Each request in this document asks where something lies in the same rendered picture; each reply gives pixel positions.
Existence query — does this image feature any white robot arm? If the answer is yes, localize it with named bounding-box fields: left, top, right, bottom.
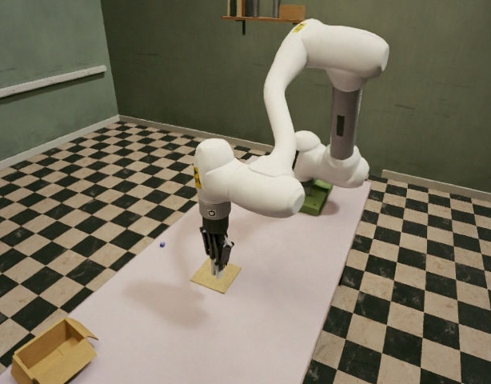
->
left=194, top=19, right=389, bottom=220

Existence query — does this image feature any tan square mat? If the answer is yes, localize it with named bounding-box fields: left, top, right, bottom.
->
left=190, top=257, right=242, bottom=294

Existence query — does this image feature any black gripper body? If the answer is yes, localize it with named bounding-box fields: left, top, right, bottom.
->
left=202, top=215, right=229, bottom=245

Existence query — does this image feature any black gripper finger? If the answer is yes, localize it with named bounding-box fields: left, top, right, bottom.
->
left=199, top=226, right=216, bottom=276
left=213, top=235, right=234, bottom=280

